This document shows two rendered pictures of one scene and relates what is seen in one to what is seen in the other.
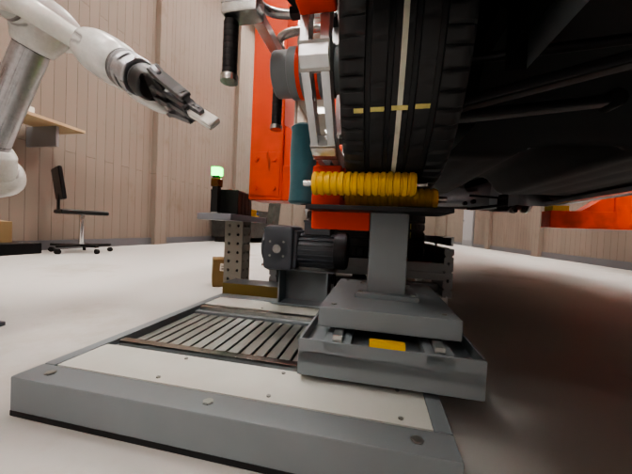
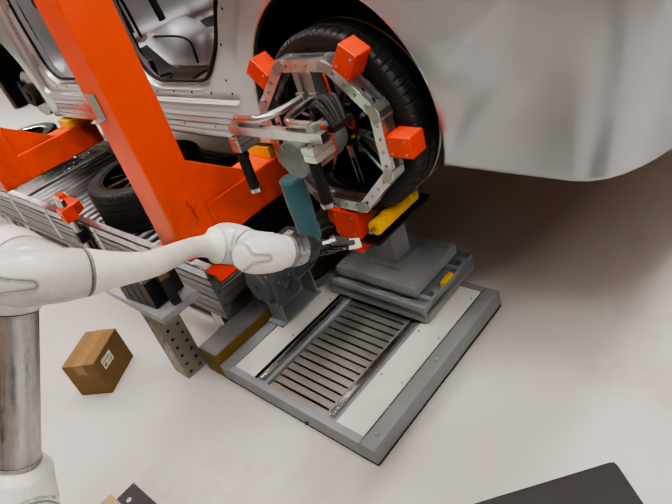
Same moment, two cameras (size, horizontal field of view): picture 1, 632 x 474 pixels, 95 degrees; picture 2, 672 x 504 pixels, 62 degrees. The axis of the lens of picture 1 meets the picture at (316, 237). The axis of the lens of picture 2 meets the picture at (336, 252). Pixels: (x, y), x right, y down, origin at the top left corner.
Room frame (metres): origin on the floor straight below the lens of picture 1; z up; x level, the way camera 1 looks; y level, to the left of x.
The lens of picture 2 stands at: (-0.20, 1.41, 1.56)
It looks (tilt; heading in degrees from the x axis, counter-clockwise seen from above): 33 degrees down; 309
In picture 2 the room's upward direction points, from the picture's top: 18 degrees counter-clockwise
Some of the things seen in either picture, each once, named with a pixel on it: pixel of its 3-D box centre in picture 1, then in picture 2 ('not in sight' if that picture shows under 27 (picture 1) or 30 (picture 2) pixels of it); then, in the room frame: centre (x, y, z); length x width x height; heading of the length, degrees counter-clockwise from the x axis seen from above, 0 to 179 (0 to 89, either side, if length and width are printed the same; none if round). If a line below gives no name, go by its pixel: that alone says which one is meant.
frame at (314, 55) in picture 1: (335, 71); (328, 135); (0.84, -0.03, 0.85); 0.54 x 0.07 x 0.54; 168
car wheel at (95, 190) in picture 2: not in sight; (152, 183); (2.41, -0.43, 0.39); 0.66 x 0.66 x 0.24
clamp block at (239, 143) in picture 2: not in sight; (244, 139); (1.05, 0.13, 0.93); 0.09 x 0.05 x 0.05; 78
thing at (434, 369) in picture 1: (383, 326); (399, 272); (0.81, -0.20, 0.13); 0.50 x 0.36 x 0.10; 168
